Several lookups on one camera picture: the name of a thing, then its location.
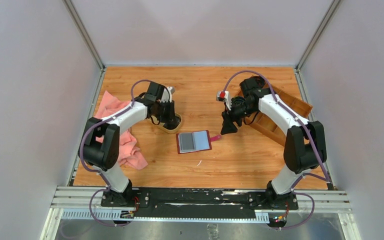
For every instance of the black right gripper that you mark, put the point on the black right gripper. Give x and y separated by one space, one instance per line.
229 118

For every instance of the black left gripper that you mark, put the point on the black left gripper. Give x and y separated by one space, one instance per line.
170 117

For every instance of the oval wooden tray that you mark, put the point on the oval wooden tray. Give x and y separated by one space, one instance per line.
168 127

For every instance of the grey credit card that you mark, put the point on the grey credit card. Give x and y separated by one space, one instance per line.
186 141

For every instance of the red leather card holder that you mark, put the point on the red leather card holder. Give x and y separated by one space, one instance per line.
202 141

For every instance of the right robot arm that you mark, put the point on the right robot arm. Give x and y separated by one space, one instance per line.
305 143

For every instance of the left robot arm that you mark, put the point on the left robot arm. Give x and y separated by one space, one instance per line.
100 145

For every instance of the wooden compartment organizer tray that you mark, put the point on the wooden compartment organizer tray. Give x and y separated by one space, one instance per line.
274 124

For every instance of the pink cloth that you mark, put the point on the pink cloth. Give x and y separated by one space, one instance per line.
129 153

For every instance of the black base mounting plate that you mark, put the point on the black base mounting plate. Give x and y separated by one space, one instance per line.
199 203

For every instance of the aluminium frame rail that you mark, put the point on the aluminium frame rail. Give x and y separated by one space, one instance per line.
85 203

